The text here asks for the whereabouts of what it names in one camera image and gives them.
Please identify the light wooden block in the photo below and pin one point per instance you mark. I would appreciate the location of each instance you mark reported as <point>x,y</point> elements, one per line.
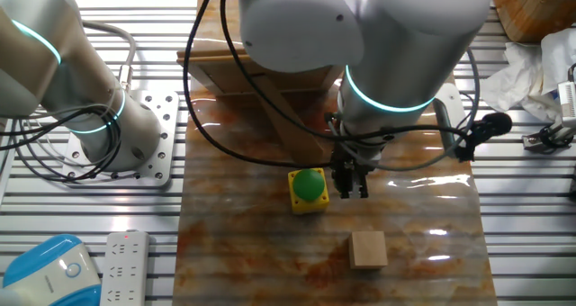
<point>368,249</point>

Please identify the blue white plastic device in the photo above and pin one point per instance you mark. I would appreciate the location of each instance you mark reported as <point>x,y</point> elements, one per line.
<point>45,274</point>

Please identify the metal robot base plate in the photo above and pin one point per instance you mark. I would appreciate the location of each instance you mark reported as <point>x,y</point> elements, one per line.
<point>150,164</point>

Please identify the white power strip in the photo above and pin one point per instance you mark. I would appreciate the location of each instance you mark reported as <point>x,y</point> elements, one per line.
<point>123,270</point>

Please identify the brown cardboard box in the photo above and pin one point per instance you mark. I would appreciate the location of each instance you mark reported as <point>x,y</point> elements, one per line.
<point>540,9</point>

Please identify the crumpled white tissue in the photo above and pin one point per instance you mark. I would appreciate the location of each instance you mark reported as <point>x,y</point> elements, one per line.
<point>517,76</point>

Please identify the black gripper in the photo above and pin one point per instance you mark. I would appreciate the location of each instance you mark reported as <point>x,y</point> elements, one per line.
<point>353,168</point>

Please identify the green button yellow box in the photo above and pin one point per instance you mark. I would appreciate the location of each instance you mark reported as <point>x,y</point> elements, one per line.
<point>308,186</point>

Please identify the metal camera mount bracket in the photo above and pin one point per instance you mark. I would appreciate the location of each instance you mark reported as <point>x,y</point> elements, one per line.
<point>535,140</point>

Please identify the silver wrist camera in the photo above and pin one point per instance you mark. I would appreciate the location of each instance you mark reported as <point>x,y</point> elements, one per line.
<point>450,112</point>

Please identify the orange marble pattern mat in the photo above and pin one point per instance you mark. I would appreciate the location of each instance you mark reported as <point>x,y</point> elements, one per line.
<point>202,252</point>

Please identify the wooden picture frame stand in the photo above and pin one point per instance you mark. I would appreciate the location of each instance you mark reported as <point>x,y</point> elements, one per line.
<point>211,78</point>

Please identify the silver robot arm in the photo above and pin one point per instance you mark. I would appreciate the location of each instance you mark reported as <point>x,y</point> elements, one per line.
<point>405,40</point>

